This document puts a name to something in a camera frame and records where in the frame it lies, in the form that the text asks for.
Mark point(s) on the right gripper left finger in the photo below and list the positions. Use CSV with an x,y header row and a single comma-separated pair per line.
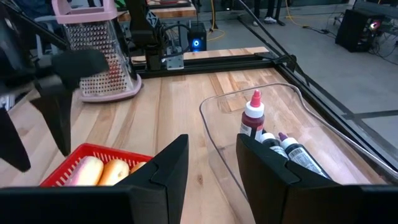
x,y
93,205

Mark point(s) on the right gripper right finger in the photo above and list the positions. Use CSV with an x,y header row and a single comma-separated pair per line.
x,y
311,202

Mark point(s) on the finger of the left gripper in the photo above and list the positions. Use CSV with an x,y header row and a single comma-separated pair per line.
x,y
11,143
57,118

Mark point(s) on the pink toy donut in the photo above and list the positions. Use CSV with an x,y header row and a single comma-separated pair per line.
x,y
85,172

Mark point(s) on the purple colouring bottle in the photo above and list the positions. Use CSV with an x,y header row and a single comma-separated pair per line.
x,y
298,154

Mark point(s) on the pink box grater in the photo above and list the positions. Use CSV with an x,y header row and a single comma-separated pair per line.
x,y
102,40

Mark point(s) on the dark red colouring bottle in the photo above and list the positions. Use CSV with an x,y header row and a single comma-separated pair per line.
x,y
252,123

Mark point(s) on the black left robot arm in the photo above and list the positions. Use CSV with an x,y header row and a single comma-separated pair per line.
x,y
146,31

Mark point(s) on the red plastic basket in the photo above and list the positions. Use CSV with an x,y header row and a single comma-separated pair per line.
x,y
102,150

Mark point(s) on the clear plastic bin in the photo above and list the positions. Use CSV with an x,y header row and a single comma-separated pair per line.
x,y
224,130

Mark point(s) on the silver mounting plate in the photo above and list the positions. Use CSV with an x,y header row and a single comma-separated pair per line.
x,y
174,63

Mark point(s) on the neighbouring wooden table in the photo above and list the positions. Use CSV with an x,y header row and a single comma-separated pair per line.
x,y
174,13

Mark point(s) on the black computer tower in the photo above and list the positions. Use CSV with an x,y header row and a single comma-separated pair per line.
x,y
196,31
351,31

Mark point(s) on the person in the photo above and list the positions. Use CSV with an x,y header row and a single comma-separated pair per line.
x,y
270,20

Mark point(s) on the black aluminium table frame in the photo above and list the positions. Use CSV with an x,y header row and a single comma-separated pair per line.
x,y
217,63

